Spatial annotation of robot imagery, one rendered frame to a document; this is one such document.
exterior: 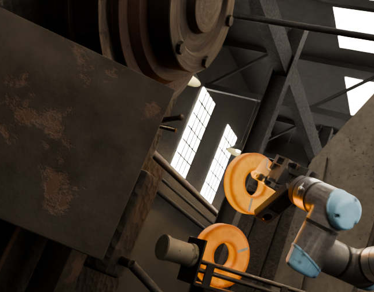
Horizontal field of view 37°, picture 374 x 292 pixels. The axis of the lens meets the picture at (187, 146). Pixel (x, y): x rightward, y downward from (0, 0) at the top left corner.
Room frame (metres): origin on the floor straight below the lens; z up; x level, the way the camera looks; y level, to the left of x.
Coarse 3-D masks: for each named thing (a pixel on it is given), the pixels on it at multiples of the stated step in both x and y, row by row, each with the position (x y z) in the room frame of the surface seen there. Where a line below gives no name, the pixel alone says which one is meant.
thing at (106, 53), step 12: (72, 0) 0.91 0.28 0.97; (84, 0) 0.90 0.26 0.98; (96, 0) 0.88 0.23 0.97; (108, 0) 0.90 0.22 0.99; (72, 12) 0.93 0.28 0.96; (84, 12) 0.91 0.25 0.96; (96, 12) 0.89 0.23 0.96; (108, 12) 0.91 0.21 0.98; (84, 24) 0.93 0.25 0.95; (96, 24) 0.90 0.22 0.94; (108, 24) 0.92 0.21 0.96; (84, 36) 0.95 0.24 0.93; (96, 36) 0.92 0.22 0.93; (108, 36) 0.93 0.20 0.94; (96, 48) 0.95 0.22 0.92; (108, 48) 0.95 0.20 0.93
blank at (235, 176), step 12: (240, 156) 1.37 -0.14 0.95; (252, 156) 1.38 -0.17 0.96; (264, 156) 1.39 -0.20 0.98; (228, 168) 1.38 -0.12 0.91; (240, 168) 1.36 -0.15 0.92; (252, 168) 1.38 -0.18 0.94; (228, 180) 1.37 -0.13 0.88; (240, 180) 1.37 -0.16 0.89; (228, 192) 1.38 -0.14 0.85; (240, 192) 1.38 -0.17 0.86; (264, 192) 1.41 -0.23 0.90; (240, 204) 1.38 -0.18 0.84; (252, 204) 1.40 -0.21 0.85
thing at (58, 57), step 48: (0, 48) 0.38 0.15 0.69; (48, 48) 0.39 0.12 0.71; (0, 96) 0.39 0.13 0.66; (48, 96) 0.39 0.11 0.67; (96, 96) 0.40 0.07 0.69; (144, 96) 0.40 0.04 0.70; (0, 144) 0.39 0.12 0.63; (48, 144) 0.39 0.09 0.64; (96, 144) 0.40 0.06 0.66; (144, 144) 0.40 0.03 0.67; (0, 192) 0.39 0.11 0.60; (48, 192) 0.40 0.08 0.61; (96, 192) 0.40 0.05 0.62; (0, 240) 0.51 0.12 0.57; (96, 240) 0.40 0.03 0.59
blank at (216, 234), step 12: (216, 228) 1.37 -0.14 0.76; (228, 228) 1.39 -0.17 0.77; (216, 240) 1.38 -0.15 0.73; (228, 240) 1.40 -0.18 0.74; (240, 240) 1.41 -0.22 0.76; (204, 252) 1.37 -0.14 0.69; (240, 252) 1.42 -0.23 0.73; (228, 264) 1.43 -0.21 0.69; (240, 264) 1.43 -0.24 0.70; (240, 276) 1.43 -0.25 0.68
